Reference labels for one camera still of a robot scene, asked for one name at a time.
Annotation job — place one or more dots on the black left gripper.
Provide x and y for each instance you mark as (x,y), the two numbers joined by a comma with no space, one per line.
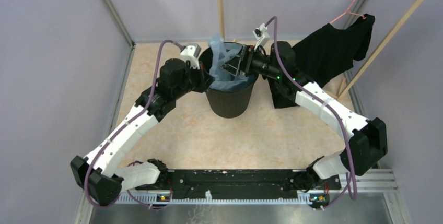
(205,79)

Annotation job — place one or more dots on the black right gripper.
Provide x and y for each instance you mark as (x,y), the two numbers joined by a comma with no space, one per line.
(232,66)

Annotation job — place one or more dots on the blue plastic trash bag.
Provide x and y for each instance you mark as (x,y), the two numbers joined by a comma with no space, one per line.
(222,52)

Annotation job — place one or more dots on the black trash bin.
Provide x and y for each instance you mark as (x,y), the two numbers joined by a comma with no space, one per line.
(228,96)

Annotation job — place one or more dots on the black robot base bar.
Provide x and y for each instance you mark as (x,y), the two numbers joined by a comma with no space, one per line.
(240,184)

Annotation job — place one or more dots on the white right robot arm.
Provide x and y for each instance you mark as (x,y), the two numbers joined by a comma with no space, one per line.
(365,140)

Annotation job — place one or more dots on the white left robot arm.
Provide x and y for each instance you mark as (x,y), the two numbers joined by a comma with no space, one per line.
(98,173)

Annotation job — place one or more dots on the black t-shirt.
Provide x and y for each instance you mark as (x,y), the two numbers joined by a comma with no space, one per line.
(325,53)

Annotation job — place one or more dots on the pink clothes hanger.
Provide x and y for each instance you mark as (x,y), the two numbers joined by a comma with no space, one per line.
(348,12)

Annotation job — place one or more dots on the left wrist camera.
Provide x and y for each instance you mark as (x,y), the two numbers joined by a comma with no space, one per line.
(191,53)

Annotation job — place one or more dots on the aluminium frame rail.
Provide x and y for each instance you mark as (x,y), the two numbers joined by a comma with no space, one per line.
(373,181)

